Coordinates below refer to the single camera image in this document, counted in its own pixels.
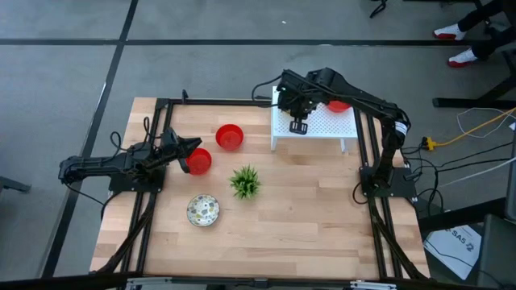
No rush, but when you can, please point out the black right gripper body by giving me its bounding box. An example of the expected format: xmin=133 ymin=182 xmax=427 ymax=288
xmin=277 ymin=69 xmax=319 ymax=135

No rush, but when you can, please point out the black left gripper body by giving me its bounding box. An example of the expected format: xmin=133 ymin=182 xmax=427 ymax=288
xmin=155 ymin=127 xmax=191 ymax=174

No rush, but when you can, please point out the red plastic mini bowl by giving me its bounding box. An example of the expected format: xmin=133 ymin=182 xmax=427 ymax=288
xmin=214 ymin=123 xmax=245 ymax=152
xmin=184 ymin=147 xmax=213 ymax=176
xmin=325 ymin=100 xmax=352 ymax=114

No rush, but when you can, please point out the pear print ceramic bowl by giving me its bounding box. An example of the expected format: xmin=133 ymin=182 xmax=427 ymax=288
xmin=185 ymin=193 xmax=221 ymax=228

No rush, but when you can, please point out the white perforated metal shelf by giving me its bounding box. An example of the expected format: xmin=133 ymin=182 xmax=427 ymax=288
xmin=270 ymin=85 xmax=359 ymax=152

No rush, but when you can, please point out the green artificial potted plant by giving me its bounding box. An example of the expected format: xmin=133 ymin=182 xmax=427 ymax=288
xmin=228 ymin=164 xmax=262 ymax=201

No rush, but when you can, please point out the black desk leg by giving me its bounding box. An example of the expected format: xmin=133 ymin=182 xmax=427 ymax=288
xmin=369 ymin=0 xmax=487 ymax=19

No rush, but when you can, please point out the yellow power plug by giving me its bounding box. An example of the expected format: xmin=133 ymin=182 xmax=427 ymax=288
xmin=421 ymin=136 xmax=440 ymax=152

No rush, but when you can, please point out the dark chair base leg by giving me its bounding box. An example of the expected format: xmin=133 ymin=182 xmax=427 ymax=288
xmin=0 ymin=175 xmax=32 ymax=194

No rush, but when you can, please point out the red and white shoe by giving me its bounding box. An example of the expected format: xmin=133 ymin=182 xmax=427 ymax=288
xmin=447 ymin=48 xmax=479 ymax=68
xmin=433 ymin=23 xmax=467 ymax=41

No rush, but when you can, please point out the black desk foot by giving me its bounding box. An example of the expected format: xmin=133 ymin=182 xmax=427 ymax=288
xmin=432 ymin=52 xmax=516 ymax=110

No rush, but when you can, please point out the black crossbar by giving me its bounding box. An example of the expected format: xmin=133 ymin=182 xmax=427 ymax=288
xmin=0 ymin=271 xmax=516 ymax=290

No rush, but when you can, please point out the person's leg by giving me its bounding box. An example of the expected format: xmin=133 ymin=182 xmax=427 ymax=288
xmin=471 ymin=27 xmax=516 ymax=61
xmin=457 ymin=0 xmax=516 ymax=33

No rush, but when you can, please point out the black floor beam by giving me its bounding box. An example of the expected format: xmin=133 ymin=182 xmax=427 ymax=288
xmin=417 ymin=197 xmax=507 ymax=235

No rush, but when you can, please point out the white printed paper sheet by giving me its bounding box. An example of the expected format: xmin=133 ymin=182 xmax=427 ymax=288
xmin=422 ymin=224 xmax=483 ymax=282

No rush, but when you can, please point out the dark grey chair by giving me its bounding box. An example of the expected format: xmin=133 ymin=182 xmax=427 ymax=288
xmin=477 ymin=213 xmax=516 ymax=290

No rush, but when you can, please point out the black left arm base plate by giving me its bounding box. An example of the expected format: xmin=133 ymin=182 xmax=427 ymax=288
xmin=107 ymin=159 xmax=167 ymax=194

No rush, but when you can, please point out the silver metal bracket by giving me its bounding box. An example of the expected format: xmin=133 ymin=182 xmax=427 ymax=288
xmin=349 ymin=280 xmax=398 ymax=290
xmin=124 ymin=276 xmax=174 ymax=290

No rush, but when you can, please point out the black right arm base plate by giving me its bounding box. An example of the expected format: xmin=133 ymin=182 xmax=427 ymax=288
xmin=360 ymin=167 xmax=417 ymax=199

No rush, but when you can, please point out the yellow cable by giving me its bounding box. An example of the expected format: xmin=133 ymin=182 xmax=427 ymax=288
xmin=437 ymin=106 xmax=516 ymax=148

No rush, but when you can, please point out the thick white cable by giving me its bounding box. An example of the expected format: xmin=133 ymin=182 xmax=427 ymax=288
xmin=437 ymin=156 xmax=516 ymax=189

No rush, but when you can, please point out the grey vertical post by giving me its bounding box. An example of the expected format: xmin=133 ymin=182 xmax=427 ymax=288
xmin=506 ymin=128 xmax=516 ymax=222

